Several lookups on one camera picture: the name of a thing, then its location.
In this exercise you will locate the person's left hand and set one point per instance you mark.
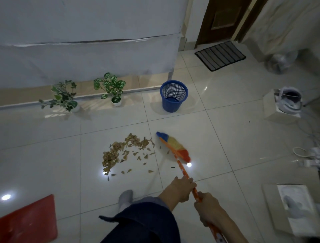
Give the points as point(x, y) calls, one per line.
point(180, 190)

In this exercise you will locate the person's grey sock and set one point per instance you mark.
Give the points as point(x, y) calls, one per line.
point(125, 199)

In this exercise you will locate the person's right forearm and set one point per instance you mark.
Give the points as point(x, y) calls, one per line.
point(231, 230)

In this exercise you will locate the black and grey striped doormat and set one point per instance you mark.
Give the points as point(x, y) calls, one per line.
point(220, 55)

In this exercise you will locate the person's left forearm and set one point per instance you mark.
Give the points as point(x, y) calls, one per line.
point(168, 197)

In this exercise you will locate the white standing fan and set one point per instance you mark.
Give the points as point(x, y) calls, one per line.
point(281, 61)

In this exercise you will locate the flat cardboard box with paper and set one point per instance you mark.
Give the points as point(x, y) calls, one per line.
point(292, 209)

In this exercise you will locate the person's right fingers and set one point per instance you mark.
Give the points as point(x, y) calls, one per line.
point(200, 200)

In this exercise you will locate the pile of dry brown leaves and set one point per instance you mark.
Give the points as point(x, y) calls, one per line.
point(117, 152)

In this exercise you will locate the person's left fingers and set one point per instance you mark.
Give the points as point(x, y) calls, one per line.
point(191, 184)

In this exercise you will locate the cardboard box with white appliance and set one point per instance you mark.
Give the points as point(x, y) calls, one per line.
point(285, 105)

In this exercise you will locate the blue plastic mesh waste basket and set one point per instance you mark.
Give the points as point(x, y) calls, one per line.
point(173, 96)

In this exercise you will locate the red plastic dustpan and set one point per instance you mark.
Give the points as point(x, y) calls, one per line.
point(28, 221)

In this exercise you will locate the person's right hand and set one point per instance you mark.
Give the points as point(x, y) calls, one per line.
point(208, 209)

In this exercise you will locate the orange broom with multicoloured bristles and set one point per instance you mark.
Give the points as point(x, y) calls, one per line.
point(175, 145)

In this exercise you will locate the dark-leaved plant in white pot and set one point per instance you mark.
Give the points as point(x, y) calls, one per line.
point(63, 96)

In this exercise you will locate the green striped plant in white pot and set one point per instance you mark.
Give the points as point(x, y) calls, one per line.
point(111, 87)

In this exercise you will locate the pale curtain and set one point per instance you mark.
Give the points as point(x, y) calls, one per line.
point(282, 25)

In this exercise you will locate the brown wooden door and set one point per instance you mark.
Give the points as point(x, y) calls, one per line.
point(222, 20)

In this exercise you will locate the person's leg in dark trousers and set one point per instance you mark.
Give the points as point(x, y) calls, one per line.
point(145, 222)

